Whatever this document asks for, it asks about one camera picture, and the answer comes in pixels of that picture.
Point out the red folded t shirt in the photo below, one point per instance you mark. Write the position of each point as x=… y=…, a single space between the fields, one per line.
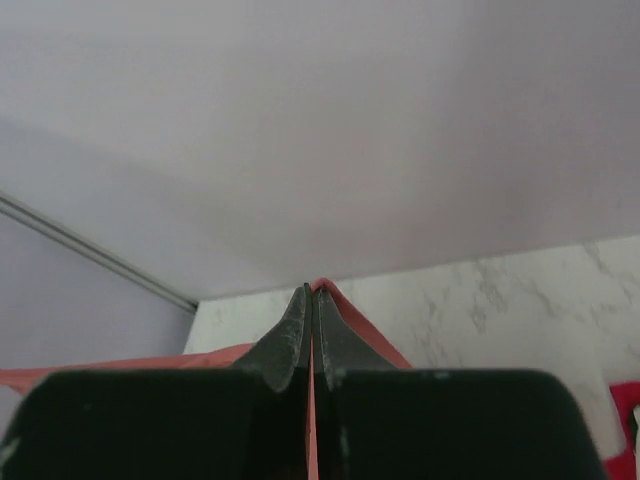
x=625 y=465

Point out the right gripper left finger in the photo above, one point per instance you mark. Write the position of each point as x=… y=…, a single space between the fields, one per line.
x=243 y=421

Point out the left aluminium frame post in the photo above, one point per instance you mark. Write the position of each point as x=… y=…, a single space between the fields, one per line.
x=34 y=220

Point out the pink t shirt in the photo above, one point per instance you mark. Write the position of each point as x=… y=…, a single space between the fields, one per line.
x=23 y=380

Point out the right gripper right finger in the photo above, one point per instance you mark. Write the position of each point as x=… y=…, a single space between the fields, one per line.
x=378 y=420

